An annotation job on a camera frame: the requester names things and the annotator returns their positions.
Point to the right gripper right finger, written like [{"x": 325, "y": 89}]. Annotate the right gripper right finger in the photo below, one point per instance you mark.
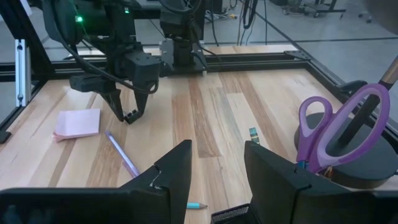
[{"x": 280, "y": 199}]

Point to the brown pen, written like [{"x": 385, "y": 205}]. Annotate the brown pen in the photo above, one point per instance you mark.
[{"x": 329, "y": 172}]

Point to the black binder clip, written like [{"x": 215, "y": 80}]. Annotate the black binder clip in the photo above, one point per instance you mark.
[{"x": 130, "y": 117}]

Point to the silver aluminium profile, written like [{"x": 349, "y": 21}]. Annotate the silver aluminium profile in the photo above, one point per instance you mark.
[{"x": 22, "y": 71}]

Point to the black aluminium table frame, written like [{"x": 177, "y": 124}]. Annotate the black aluminium table frame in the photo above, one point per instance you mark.
[{"x": 255, "y": 63}]

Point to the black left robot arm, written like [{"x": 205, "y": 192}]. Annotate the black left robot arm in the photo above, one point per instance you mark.
[{"x": 109, "y": 18}]

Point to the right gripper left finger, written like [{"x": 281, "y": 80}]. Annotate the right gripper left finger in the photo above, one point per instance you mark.
[{"x": 93, "y": 208}]

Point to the purple pen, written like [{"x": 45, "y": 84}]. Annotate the purple pen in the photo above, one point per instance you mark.
[{"x": 121, "y": 152}]

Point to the teal pencil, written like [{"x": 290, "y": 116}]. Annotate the teal pencil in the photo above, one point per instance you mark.
[
  {"x": 254, "y": 135},
  {"x": 194, "y": 205}
]

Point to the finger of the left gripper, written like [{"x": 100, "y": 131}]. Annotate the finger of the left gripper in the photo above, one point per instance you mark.
[
  {"x": 144, "y": 96},
  {"x": 115, "y": 104}
]

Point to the pink sticky note pad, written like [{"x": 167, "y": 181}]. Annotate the pink sticky note pad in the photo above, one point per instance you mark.
[{"x": 77, "y": 124}]

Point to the black mesh desk organizer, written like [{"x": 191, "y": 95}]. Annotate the black mesh desk organizer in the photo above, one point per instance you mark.
[{"x": 230, "y": 215}]

